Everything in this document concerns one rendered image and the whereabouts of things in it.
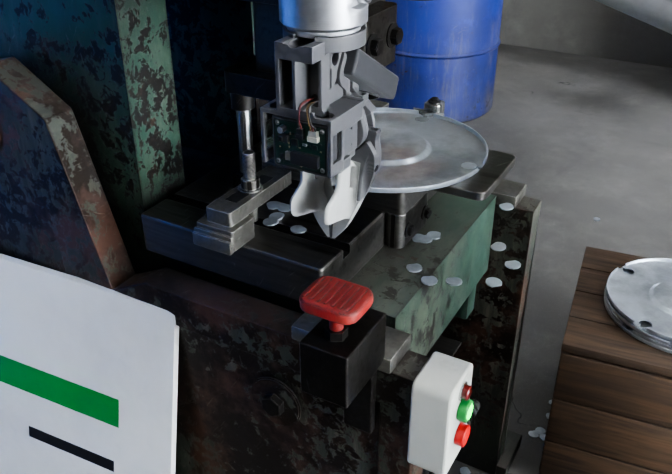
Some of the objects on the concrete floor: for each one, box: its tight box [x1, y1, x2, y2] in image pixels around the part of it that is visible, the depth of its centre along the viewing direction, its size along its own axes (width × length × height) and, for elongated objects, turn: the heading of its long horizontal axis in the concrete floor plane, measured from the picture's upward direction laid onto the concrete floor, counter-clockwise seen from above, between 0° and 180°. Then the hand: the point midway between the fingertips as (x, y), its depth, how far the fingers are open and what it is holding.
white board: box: [0, 253, 179, 474], centre depth 125 cm, size 14×50×59 cm, turn 64°
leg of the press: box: [0, 57, 430, 474], centre depth 115 cm, size 92×12×90 cm, turn 61°
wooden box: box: [539, 246, 672, 474], centre depth 154 cm, size 40×38×35 cm
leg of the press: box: [441, 179, 542, 474], centre depth 156 cm, size 92×12×90 cm, turn 61°
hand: (336, 222), depth 75 cm, fingers closed
